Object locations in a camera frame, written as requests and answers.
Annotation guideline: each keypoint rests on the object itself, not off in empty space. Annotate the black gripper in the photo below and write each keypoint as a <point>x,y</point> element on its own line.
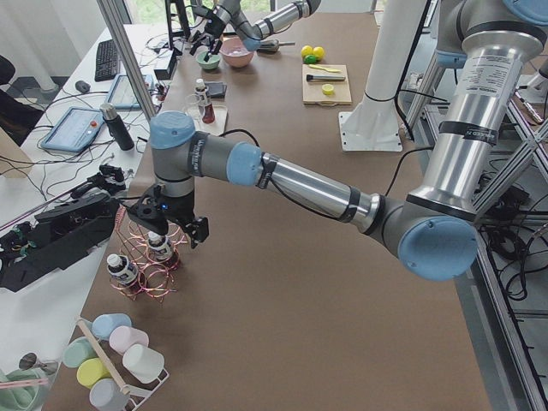
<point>180,212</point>
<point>212,29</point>

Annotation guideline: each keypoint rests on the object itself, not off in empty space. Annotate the tea bottle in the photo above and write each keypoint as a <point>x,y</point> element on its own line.
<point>201,92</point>
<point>162,250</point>
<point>123,271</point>

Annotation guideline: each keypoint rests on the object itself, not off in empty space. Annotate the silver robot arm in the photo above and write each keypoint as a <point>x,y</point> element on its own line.
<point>284,199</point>

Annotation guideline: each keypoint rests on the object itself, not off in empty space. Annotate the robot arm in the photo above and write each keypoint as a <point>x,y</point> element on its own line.
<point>229,12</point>

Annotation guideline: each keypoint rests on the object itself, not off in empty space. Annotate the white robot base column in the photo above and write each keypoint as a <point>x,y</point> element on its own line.
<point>373,124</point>

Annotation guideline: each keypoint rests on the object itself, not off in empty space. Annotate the green bowl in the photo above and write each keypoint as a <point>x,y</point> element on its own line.
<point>211,65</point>

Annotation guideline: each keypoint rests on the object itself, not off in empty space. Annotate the pink bowl with ice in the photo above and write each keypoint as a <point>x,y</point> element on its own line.
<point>235,53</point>

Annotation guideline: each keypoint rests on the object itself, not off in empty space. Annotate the wine glass on tray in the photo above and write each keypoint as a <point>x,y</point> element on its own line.
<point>192,109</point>

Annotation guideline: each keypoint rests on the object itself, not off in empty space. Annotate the metal ice scoop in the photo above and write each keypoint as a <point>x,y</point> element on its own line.
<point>272,46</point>

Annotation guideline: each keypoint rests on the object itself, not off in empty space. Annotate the beige serving tray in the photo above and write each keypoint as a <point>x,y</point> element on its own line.
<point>217,127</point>

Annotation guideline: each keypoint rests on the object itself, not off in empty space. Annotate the yellow lemon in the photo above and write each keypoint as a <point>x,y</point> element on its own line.
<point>319,53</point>
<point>306,50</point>

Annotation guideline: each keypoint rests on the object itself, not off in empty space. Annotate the green lime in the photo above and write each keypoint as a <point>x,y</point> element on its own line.
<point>310,59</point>

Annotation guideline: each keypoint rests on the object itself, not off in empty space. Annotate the yellow small peeler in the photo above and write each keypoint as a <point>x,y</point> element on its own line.
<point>324,68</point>

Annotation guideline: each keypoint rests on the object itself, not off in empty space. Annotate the far blue teach pendant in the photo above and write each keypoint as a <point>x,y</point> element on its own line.
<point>121,94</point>

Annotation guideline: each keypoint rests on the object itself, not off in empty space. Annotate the blue teach pendant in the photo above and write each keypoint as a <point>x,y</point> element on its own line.
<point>75,131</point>
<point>121,94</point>

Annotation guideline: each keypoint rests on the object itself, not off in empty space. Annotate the black keyboard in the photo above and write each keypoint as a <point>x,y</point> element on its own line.
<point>107,62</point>

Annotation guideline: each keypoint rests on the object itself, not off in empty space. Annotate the black thermos bottle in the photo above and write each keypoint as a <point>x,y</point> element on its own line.
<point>116,126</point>

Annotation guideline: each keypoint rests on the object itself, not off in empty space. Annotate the wooden cutting board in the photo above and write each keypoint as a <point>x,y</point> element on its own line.
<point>312,92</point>

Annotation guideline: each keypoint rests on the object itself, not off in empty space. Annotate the blue cup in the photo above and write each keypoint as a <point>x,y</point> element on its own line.
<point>104,324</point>

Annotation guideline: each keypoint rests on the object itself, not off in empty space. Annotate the half lemon slice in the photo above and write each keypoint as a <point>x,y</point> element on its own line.
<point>328,89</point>

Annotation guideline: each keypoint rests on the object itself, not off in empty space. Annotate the pink cup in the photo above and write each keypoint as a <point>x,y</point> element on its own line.
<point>123,337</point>

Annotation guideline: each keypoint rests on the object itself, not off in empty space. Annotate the computer mouse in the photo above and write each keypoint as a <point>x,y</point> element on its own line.
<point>82,86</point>

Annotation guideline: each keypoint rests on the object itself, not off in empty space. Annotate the near blue teach pendant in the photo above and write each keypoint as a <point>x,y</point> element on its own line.
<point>75,131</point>

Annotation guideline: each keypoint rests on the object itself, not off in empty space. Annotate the white cup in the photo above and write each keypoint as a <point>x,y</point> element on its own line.
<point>144,363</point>

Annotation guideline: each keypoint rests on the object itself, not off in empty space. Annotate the green cup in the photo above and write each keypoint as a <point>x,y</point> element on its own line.
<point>77,352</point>

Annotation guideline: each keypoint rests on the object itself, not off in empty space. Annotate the yellow cup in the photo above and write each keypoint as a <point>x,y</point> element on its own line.
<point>91,371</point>

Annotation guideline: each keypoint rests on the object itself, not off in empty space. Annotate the grey cup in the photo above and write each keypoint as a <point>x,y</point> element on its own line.
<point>105,395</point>

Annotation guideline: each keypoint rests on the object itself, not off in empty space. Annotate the metal jigger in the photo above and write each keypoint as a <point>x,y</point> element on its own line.
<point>31,361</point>

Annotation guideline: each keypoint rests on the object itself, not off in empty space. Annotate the green plastic container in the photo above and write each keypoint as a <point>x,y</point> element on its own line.
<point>23,398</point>

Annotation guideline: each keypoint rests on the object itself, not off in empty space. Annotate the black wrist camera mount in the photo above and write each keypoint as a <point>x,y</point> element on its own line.
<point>154,210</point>

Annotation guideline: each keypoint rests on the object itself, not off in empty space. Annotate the copper wire bottle rack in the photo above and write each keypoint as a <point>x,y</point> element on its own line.
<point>156,279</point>

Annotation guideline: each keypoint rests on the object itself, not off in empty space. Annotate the black handled knife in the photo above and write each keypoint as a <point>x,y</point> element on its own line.
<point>324,78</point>

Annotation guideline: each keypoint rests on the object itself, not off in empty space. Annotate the aluminium frame post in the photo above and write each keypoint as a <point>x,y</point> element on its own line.
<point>113,20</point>

